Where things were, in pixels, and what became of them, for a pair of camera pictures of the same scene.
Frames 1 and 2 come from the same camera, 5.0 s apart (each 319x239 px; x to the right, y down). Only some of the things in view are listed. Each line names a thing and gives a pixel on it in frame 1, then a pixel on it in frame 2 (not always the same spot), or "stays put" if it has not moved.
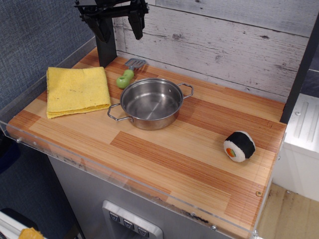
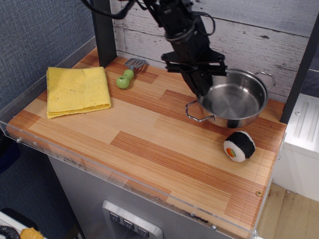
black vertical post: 106,52 stays put
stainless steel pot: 151,103 → 236,99
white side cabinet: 297,172 stays put
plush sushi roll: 239,146 stays put
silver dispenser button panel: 117,223 stays put
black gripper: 102,10 → 192,56
